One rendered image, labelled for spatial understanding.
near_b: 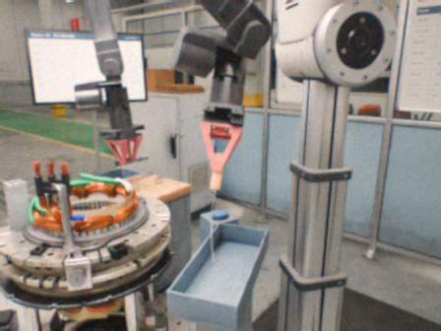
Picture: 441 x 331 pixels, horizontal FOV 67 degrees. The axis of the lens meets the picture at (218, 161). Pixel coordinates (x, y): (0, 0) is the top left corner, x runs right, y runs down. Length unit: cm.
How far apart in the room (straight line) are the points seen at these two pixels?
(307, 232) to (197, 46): 46
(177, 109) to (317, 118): 226
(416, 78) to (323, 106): 186
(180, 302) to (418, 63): 226
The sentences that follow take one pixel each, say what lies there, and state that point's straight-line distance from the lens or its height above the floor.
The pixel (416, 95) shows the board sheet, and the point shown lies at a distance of 256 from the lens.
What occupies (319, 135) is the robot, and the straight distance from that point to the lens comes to 73.
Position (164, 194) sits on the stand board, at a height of 106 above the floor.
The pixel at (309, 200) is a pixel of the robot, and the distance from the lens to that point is 76.
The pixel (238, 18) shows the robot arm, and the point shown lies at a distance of 54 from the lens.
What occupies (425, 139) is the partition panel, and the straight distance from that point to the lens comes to 262.
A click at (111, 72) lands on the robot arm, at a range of 87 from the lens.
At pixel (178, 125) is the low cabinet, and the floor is 94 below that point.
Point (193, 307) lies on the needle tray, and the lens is 53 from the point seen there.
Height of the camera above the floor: 138
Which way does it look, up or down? 15 degrees down
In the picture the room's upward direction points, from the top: straight up
